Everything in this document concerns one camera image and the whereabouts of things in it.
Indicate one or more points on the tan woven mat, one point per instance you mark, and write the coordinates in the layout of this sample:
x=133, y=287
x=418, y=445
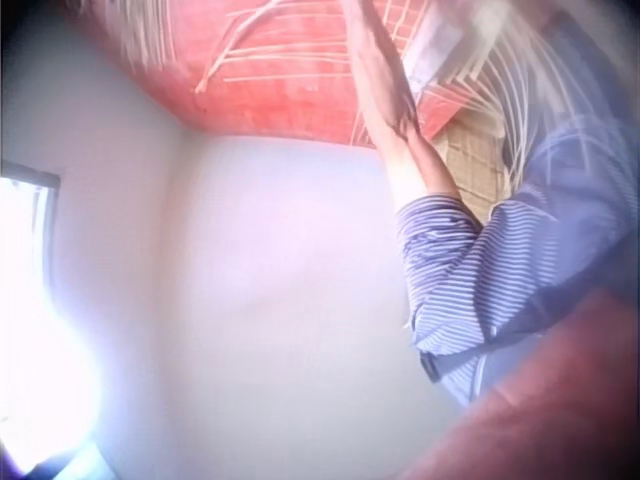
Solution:
x=472, y=167

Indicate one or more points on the loose white cane strips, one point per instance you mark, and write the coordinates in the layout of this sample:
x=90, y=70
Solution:
x=260, y=52

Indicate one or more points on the white cloth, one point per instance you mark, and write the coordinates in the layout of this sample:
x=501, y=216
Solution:
x=434, y=50

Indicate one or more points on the fan of white cane strips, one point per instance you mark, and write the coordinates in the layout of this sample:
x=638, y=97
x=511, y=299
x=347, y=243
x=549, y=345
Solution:
x=492, y=95

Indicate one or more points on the bundle of pale cane strips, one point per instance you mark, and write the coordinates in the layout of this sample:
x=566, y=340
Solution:
x=131, y=31

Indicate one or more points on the dark-framed window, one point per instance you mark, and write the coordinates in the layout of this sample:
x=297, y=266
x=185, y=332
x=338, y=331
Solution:
x=30, y=210

